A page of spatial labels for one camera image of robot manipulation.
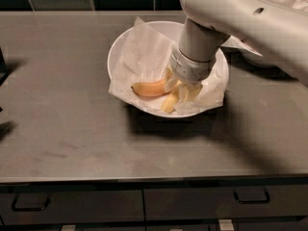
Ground dark drawer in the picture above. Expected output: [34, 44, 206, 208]
[144, 185, 308, 220]
[0, 191, 143, 225]

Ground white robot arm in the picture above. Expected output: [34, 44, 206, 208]
[170, 0, 308, 85]

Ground pale yellow banana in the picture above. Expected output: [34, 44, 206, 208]
[161, 81, 181, 114]

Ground right black drawer handle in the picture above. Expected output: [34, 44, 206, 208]
[233, 187, 270, 205]

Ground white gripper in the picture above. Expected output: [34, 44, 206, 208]
[164, 43, 216, 104]

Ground white bowl with strawberries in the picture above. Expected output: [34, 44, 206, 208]
[237, 49, 274, 68]

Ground white paper under strawberries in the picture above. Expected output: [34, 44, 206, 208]
[221, 36, 261, 57]

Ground dark object at left edge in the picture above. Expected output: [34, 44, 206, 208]
[0, 48, 9, 86]

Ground white paper liner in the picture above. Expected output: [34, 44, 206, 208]
[108, 15, 226, 116]

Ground white bowl with bananas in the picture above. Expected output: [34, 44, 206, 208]
[107, 20, 230, 118]

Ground left black drawer handle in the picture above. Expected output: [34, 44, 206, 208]
[11, 193, 50, 212]

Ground orange-yellow banana left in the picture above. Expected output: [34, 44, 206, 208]
[131, 79, 167, 97]

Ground left dark drawer front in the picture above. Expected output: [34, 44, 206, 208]
[0, 191, 143, 225]

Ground right dark drawer front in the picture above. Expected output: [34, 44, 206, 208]
[144, 185, 308, 220]

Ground black drawer handle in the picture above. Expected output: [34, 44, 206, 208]
[11, 193, 50, 212]
[233, 187, 270, 205]

